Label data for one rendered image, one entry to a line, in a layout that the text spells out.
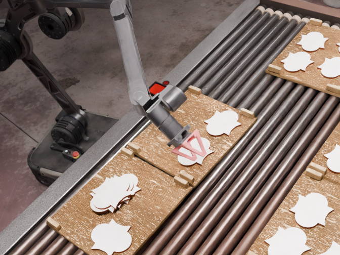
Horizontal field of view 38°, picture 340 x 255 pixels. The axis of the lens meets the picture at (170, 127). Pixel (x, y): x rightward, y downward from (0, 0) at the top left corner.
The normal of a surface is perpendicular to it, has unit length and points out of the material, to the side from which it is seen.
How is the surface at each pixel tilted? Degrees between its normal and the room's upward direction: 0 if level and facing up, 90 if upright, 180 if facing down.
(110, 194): 0
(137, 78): 6
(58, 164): 0
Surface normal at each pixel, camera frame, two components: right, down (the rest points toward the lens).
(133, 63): -0.20, -0.50
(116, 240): -0.15, -0.70
